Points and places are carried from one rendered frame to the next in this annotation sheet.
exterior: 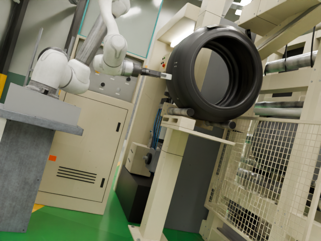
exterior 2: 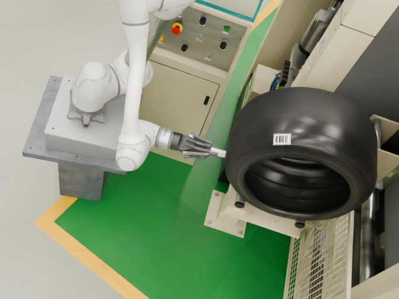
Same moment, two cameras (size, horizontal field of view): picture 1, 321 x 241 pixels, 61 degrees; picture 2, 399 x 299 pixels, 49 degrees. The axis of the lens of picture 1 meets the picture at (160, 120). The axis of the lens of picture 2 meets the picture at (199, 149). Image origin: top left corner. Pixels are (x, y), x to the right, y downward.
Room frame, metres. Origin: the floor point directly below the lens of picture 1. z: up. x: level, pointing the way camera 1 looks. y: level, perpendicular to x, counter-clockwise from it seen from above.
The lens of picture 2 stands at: (0.52, -0.10, 2.55)
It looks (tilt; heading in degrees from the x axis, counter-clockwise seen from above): 55 degrees down; 12
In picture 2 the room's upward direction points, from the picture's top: 23 degrees clockwise
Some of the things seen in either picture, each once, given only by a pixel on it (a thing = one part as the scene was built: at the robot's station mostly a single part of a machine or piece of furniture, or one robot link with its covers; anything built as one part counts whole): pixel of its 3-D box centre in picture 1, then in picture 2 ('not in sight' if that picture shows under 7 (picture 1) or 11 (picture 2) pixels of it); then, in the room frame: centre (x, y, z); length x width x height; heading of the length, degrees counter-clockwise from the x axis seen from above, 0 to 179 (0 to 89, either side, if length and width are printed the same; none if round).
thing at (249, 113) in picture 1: (236, 111); (370, 153); (2.06, -0.54, 1.05); 0.20 x 0.15 x 0.30; 17
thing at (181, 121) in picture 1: (176, 121); (241, 178); (1.70, -0.10, 0.83); 0.36 x 0.09 x 0.06; 17
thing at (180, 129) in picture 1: (195, 133); (267, 192); (1.74, -0.23, 0.80); 0.37 x 0.36 x 0.02; 107
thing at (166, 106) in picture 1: (188, 116); not in sight; (1.91, -0.18, 0.90); 0.40 x 0.03 x 0.10; 107
